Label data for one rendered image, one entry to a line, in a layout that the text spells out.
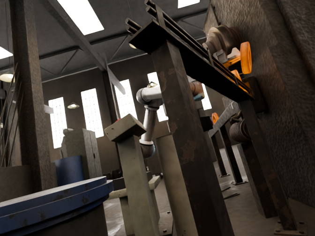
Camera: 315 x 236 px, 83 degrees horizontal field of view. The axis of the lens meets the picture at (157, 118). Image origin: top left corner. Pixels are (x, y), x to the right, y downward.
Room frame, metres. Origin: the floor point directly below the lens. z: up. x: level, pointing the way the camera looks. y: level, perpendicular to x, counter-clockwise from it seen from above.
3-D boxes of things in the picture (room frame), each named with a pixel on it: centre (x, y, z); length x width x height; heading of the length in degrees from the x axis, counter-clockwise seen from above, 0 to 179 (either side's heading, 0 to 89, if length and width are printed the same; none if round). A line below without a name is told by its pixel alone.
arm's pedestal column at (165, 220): (1.32, 0.26, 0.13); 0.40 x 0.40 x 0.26; 85
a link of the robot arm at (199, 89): (1.01, -0.26, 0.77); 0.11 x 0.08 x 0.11; 136
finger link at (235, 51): (0.85, -0.47, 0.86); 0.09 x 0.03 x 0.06; 52
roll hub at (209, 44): (1.38, -0.53, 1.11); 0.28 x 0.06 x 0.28; 177
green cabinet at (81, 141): (4.39, 1.97, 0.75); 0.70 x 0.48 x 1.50; 177
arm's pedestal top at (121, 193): (1.32, 0.26, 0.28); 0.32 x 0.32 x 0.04; 85
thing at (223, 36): (1.37, -0.63, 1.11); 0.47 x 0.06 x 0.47; 177
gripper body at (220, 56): (0.93, -0.40, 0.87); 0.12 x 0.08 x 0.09; 52
